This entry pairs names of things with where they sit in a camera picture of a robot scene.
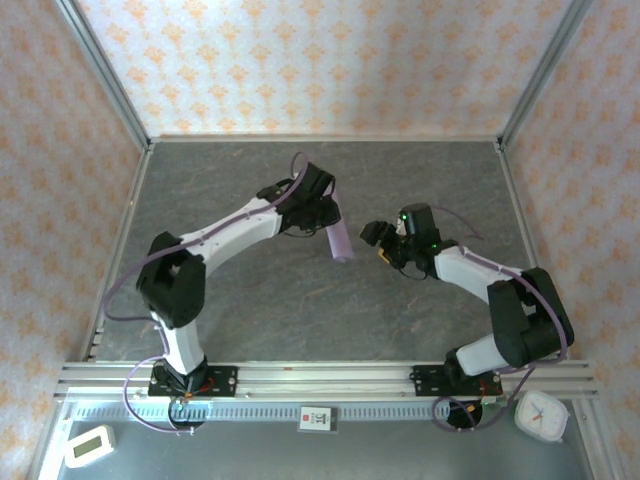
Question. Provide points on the light purple paper sheet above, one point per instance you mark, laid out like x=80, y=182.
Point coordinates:
x=341, y=240

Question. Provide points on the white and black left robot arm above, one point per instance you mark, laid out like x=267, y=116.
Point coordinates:
x=225, y=235

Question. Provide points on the white square analog clock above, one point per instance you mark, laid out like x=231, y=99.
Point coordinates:
x=541, y=417

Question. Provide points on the white label card red mark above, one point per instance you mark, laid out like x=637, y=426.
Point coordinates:
x=319, y=419

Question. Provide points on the grey metal shelf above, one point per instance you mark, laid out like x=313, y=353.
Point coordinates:
x=350, y=457

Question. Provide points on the white digital timer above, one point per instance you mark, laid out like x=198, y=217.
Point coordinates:
x=90, y=446

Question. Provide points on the aluminium table edge rail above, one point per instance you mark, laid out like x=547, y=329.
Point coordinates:
x=116, y=250
x=325, y=138
x=533, y=250

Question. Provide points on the long aluminium base rail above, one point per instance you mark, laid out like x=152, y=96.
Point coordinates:
x=320, y=380

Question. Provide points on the aluminium frame post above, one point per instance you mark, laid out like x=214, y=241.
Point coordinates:
x=544, y=75
x=107, y=75

